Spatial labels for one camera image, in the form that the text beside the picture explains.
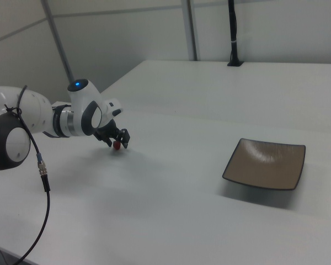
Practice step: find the red strawberry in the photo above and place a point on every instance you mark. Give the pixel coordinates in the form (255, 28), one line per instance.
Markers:
(117, 145)

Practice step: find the square brown ceramic plate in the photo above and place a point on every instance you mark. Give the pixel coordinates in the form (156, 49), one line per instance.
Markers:
(264, 168)

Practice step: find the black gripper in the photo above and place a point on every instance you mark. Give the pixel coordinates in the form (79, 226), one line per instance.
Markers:
(106, 132)

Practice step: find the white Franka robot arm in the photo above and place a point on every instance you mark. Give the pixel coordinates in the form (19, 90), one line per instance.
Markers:
(36, 118)

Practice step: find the black pole with square base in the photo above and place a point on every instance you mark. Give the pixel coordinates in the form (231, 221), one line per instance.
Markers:
(233, 33)

